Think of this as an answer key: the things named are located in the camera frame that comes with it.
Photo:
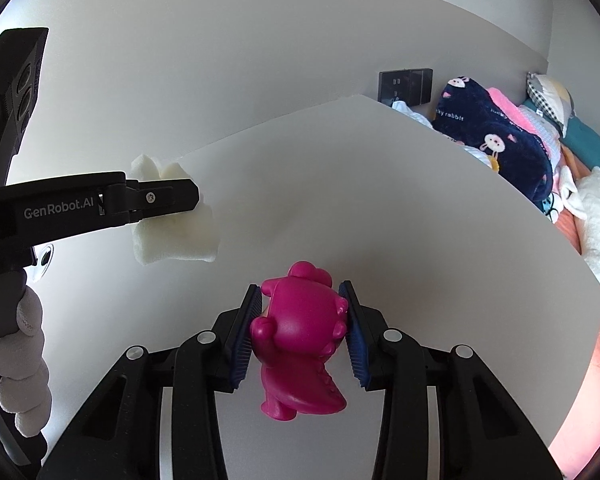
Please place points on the white goose plush toy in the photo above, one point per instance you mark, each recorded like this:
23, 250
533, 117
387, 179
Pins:
582, 198

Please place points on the grey dresser cabinet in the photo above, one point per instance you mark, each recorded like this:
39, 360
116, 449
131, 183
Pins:
449, 252

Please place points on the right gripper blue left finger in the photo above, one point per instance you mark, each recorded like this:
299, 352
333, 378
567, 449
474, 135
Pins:
239, 340

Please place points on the white cartoon print cloth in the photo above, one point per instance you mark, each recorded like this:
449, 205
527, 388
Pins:
554, 204

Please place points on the black wall socket panel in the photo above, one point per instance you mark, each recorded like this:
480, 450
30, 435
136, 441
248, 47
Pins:
413, 87

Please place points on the cable grommet hole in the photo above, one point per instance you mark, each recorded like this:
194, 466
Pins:
43, 258

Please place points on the pink folded cloth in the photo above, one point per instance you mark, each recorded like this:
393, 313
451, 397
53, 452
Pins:
509, 109

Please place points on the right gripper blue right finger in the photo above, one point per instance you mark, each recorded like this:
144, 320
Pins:
358, 335

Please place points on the bed with pink sheet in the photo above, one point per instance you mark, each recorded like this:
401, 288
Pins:
578, 439

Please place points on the teal pillow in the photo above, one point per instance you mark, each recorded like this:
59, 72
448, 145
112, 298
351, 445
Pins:
584, 142

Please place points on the magenta dinosaur toy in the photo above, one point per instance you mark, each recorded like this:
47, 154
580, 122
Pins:
302, 327

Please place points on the navy rabbit print blanket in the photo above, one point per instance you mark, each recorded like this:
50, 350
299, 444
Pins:
467, 114

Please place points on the patterned grey yellow pillow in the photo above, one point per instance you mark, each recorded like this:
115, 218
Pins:
553, 98

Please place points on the white gloved hand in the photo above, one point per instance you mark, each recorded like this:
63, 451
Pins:
24, 375

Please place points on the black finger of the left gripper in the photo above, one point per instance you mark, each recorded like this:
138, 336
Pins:
127, 201

